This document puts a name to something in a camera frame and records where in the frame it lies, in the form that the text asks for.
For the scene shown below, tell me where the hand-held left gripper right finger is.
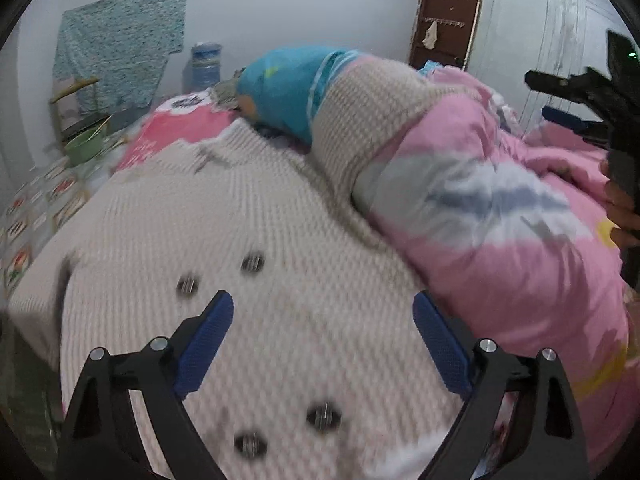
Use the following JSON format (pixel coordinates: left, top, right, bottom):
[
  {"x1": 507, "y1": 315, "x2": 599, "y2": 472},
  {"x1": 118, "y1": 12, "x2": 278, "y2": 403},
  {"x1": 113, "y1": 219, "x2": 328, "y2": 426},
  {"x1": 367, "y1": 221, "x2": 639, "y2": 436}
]
[{"x1": 412, "y1": 290, "x2": 591, "y2": 480}]

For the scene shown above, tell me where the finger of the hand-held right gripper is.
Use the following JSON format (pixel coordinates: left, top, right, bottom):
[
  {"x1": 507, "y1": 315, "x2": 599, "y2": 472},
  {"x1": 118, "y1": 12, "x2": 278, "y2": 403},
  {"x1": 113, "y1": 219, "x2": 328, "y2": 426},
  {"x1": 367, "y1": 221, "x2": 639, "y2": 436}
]
[
  {"x1": 541, "y1": 106, "x2": 613, "y2": 152},
  {"x1": 524, "y1": 66, "x2": 621, "y2": 111}
]

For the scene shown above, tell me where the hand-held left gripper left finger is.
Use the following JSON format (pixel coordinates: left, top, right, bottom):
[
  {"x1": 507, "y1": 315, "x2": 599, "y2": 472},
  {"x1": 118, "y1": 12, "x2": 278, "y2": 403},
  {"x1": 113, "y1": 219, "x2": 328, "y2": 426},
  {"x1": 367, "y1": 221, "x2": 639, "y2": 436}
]
[{"x1": 59, "y1": 289, "x2": 235, "y2": 480}]

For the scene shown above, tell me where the beige checked knit sweater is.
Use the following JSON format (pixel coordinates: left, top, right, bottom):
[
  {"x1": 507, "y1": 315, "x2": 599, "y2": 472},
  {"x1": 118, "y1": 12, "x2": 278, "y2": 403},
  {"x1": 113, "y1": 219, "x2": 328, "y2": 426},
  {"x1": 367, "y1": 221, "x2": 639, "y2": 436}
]
[{"x1": 9, "y1": 52, "x2": 471, "y2": 480}]

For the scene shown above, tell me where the person's right hand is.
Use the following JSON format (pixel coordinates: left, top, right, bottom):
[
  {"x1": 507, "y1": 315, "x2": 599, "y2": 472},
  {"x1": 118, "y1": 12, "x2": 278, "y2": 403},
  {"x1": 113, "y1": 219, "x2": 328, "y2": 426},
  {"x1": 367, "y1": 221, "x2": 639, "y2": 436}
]
[{"x1": 601, "y1": 160, "x2": 632, "y2": 247}]

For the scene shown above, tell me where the pink printed quilt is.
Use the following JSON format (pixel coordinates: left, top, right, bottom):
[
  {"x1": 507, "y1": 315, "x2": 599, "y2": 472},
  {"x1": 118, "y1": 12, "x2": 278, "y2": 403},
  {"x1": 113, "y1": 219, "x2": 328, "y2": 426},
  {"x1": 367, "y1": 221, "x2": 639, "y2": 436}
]
[{"x1": 350, "y1": 57, "x2": 640, "y2": 476}]

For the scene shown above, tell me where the brown door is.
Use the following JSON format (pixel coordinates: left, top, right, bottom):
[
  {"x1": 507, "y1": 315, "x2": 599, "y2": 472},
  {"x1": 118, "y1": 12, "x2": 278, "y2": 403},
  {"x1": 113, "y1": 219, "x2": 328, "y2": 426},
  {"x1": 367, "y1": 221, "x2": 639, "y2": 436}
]
[{"x1": 407, "y1": 0, "x2": 486, "y2": 72}]

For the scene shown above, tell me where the patterned tablecloth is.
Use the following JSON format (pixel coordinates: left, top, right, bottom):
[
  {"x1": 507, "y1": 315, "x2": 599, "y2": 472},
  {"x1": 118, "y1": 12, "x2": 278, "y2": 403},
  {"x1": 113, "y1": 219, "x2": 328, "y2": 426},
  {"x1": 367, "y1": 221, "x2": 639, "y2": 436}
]
[{"x1": 0, "y1": 125, "x2": 146, "y2": 306}]

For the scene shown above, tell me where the pink fleece blanket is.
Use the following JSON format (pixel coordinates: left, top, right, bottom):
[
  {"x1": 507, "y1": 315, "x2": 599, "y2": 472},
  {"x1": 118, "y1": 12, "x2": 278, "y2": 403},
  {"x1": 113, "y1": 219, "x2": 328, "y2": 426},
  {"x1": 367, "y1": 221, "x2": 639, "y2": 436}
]
[{"x1": 112, "y1": 91, "x2": 241, "y2": 176}]

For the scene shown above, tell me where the green bowl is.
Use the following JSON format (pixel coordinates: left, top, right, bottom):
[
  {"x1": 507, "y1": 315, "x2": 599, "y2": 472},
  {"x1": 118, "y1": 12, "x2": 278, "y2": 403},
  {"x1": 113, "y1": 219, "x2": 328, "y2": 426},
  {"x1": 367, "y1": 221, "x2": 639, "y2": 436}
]
[{"x1": 65, "y1": 127, "x2": 108, "y2": 166}]

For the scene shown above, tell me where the grey crumpled cloth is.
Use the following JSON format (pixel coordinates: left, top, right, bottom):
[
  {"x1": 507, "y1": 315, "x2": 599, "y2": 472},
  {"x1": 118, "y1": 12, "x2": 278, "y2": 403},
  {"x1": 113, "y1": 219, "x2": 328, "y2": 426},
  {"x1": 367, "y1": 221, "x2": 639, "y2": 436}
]
[{"x1": 212, "y1": 67, "x2": 246, "y2": 108}]

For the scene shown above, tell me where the blue printed pillow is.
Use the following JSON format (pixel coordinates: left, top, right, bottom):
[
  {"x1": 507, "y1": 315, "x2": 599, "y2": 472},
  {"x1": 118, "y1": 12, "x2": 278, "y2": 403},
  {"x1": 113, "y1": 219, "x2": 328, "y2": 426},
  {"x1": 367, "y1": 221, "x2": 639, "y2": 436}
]
[{"x1": 235, "y1": 46, "x2": 366, "y2": 147}]

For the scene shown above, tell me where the blue water jug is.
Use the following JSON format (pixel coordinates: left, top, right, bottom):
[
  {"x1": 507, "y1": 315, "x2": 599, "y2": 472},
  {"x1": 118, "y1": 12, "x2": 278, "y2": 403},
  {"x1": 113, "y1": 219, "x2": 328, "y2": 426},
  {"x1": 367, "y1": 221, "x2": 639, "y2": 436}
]
[{"x1": 182, "y1": 41, "x2": 223, "y2": 93}]

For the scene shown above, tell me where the wooden chair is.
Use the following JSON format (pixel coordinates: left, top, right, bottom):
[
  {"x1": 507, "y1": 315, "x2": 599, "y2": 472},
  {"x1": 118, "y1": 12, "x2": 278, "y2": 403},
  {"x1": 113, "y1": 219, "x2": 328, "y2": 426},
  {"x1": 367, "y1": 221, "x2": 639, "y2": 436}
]
[{"x1": 49, "y1": 76, "x2": 101, "y2": 146}]

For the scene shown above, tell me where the teal floral hanging cloth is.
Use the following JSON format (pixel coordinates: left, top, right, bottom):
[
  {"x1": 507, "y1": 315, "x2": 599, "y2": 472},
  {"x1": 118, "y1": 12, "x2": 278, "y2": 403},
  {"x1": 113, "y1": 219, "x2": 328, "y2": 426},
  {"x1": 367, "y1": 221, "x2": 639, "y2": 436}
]
[{"x1": 52, "y1": 0, "x2": 187, "y2": 116}]

